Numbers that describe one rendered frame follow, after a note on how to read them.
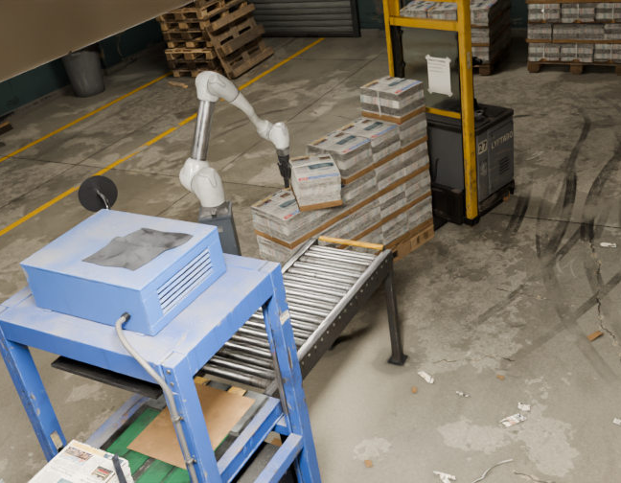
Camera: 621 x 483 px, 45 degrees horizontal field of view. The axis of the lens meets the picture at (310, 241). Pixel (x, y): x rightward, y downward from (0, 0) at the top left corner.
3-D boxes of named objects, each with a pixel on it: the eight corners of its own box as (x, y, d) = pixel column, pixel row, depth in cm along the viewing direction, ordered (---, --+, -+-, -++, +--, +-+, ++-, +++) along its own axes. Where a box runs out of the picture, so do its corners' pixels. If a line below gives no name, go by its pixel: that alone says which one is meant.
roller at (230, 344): (220, 343, 386) (218, 334, 383) (298, 362, 363) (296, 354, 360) (216, 348, 382) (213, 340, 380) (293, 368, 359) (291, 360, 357)
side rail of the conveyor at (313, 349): (385, 265, 442) (384, 248, 436) (394, 266, 439) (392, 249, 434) (266, 412, 345) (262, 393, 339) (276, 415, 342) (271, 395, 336)
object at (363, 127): (334, 131, 540) (334, 129, 539) (361, 118, 556) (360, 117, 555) (373, 140, 515) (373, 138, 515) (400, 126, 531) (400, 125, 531)
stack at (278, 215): (268, 306, 546) (248, 205, 506) (376, 239, 610) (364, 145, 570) (304, 324, 519) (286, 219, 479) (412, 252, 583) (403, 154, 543)
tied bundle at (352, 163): (308, 174, 536) (304, 145, 525) (336, 159, 553) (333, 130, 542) (346, 186, 511) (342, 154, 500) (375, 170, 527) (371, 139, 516)
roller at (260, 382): (198, 365, 372) (196, 357, 369) (277, 387, 349) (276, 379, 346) (193, 372, 368) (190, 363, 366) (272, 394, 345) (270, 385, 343)
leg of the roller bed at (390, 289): (395, 356, 475) (385, 265, 442) (403, 357, 472) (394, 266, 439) (391, 361, 471) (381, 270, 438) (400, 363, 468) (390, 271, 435)
